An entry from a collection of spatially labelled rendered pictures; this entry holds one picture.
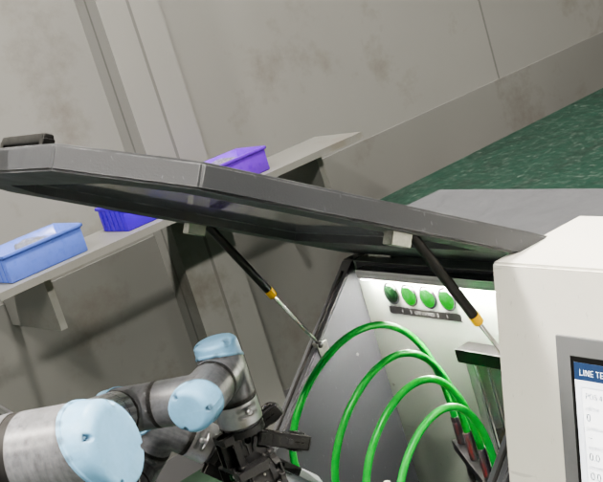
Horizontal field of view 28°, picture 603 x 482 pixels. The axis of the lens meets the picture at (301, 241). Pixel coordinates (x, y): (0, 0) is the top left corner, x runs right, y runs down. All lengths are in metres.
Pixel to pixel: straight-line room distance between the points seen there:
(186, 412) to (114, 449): 0.36
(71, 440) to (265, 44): 4.55
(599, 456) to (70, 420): 0.83
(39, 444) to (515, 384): 0.84
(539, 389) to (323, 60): 4.30
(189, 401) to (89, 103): 3.60
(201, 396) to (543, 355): 0.54
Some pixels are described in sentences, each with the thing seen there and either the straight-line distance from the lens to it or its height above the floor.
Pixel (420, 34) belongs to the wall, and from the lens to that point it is 6.61.
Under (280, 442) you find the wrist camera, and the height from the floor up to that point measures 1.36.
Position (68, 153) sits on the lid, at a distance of 1.71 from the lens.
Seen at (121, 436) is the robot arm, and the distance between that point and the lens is 1.53.
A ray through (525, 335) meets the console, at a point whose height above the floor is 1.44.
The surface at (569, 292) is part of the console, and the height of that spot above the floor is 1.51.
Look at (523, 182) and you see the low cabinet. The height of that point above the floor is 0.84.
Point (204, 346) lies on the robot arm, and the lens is 1.94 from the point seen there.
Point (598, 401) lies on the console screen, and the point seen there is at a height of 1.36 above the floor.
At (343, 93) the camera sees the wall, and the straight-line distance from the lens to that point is 6.19.
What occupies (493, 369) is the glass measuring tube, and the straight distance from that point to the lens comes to 2.37.
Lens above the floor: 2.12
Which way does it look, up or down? 13 degrees down
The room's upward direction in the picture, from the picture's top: 17 degrees counter-clockwise
